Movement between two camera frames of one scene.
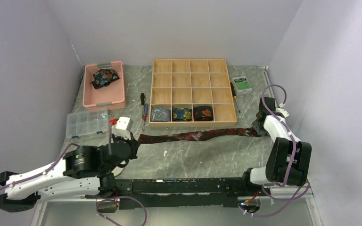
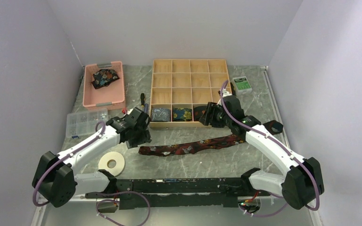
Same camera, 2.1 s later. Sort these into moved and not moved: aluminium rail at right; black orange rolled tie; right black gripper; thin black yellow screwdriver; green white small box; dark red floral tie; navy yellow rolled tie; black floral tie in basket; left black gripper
Moved: dark red floral tie; left black gripper; right black gripper
Not moved: green white small box; black floral tie in basket; black orange rolled tie; navy yellow rolled tie; thin black yellow screwdriver; aluminium rail at right
